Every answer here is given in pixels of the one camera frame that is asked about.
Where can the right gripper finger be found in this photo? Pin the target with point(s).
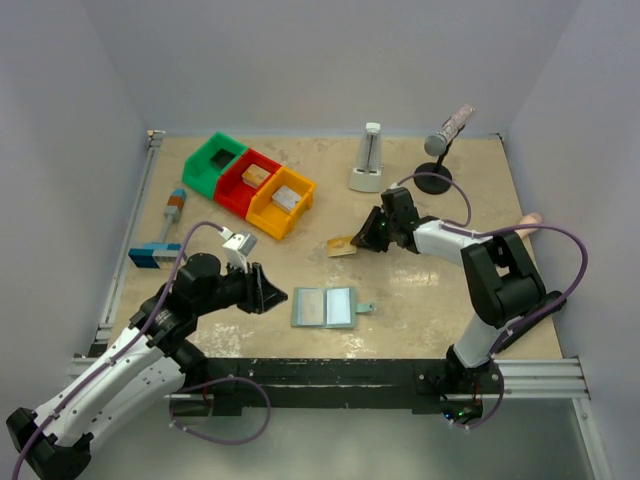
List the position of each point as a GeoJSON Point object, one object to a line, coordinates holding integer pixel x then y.
{"type": "Point", "coordinates": [376, 245]}
{"type": "Point", "coordinates": [375, 226]}

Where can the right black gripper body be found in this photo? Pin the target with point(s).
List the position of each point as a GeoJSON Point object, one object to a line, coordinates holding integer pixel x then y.
{"type": "Point", "coordinates": [380, 233]}

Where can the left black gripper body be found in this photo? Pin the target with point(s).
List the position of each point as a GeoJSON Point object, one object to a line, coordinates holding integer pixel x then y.
{"type": "Point", "coordinates": [255, 288]}

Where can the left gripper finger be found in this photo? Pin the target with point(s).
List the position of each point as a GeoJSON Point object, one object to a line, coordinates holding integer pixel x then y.
{"type": "Point", "coordinates": [264, 304]}
{"type": "Point", "coordinates": [265, 291]}

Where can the green card holder wallet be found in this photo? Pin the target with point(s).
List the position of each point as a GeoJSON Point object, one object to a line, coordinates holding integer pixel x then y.
{"type": "Point", "coordinates": [327, 308]}

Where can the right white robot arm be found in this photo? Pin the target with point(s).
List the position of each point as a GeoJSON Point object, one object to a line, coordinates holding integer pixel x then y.
{"type": "Point", "coordinates": [503, 284]}

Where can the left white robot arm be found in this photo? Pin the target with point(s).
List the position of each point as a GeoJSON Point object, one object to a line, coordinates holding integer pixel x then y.
{"type": "Point", "coordinates": [150, 359]}

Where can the card stack in yellow bin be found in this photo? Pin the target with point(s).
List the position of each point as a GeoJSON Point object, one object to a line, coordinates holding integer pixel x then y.
{"type": "Point", "coordinates": [286, 199]}

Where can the card stack in red bin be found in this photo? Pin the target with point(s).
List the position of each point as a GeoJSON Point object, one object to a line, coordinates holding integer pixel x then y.
{"type": "Point", "coordinates": [254, 176]}

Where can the black microphone stand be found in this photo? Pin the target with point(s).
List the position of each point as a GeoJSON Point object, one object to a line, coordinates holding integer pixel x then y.
{"type": "Point", "coordinates": [432, 177]}

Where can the white metronome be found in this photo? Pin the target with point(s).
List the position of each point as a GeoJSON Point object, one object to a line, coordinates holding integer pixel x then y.
{"type": "Point", "coordinates": [366, 175]}

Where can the grey glitter microphone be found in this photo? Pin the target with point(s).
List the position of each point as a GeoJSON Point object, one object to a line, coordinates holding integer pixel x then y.
{"type": "Point", "coordinates": [447, 131]}

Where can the yellow plastic bin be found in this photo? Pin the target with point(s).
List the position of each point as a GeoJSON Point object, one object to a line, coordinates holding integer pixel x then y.
{"type": "Point", "coordinates": [265, 215]}

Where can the red plastic bin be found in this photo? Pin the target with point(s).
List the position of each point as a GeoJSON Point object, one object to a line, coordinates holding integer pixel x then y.
{"type": "Point", "coordinates": [231, 192]}

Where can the toy block hammer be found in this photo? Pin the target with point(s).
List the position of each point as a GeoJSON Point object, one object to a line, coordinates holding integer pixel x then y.
{"type": "Point", "coordinates": [161, 253]}

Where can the green plastic bin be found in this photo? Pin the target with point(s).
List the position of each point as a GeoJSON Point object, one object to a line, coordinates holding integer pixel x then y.
{"type": "Point", "coordinates": [209, 162]}

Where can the black item in green bin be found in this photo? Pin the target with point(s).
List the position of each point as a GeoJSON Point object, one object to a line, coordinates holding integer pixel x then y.
{"type": "Point", "coordinates": [222, 158]}

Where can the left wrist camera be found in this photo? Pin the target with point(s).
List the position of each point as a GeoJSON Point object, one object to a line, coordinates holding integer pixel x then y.
{"type": "Point", "coordinates": [237, 248]}

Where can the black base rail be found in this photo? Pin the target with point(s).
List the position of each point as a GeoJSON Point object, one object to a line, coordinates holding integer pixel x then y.
{"type": "Point", "coordinates": [421, 386]}

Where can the aluminium frame rail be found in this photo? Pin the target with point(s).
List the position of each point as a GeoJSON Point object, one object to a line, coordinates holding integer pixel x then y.
{"type": "Point", "coordinates": [107, 316]}

